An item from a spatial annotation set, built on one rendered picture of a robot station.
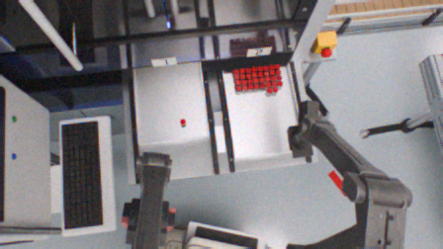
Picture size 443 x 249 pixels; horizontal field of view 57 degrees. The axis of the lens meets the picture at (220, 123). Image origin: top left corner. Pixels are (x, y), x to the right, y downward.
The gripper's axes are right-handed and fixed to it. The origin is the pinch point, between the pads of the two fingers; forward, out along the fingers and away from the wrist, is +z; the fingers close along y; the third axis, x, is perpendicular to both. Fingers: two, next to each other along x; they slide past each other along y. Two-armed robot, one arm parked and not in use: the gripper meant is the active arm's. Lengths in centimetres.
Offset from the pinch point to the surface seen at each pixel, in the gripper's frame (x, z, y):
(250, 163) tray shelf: 13.9, 14.3, -2.0
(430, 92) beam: -85, 55, 29
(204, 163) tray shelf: 30.9, 14.4, 0.0
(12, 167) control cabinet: 89, -9, 2
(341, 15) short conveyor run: -28, 6, 50
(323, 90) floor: -48, 103, 51
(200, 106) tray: 30.0, 14.4, 22.0
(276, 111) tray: 1.4, 14.3, 16.8
